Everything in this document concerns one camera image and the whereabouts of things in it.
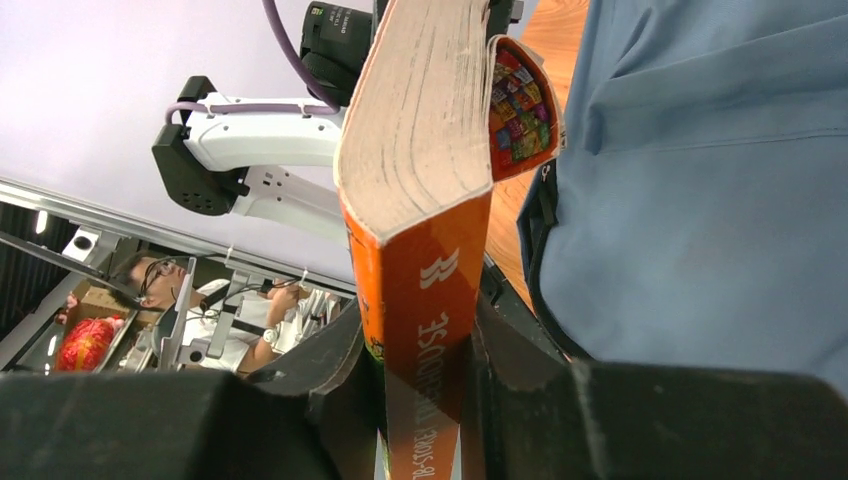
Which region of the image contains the orange treehouse book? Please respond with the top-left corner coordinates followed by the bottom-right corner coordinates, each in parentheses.
top-left (334, 1), bottom-right (566, 479)

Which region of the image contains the blue-grey student backpack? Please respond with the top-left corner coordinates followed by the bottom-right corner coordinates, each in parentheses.
top-left (518, 1), bottom-right (847, 392)

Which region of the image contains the seated person in background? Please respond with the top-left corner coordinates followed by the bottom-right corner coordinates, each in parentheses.
top-left (110, 252), bottom-right (340, 376)

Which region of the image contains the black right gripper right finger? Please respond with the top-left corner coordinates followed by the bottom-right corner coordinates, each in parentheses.
top-left (461, 301), bottom-right (847, 479)

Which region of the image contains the red mesh bag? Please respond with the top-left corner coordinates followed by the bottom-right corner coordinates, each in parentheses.
top-left (54, 316), bottom-right (125, 372)

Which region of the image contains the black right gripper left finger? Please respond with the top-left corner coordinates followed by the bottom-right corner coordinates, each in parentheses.
top-left (1, 305), bottom-right (378, 479)

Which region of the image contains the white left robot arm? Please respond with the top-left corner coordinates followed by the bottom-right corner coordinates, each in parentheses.
top-left (151, 1), bottom-right (387, 245)

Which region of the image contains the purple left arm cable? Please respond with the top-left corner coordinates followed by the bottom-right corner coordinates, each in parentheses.
top-left (164, 0), bottom-right (342, 127)

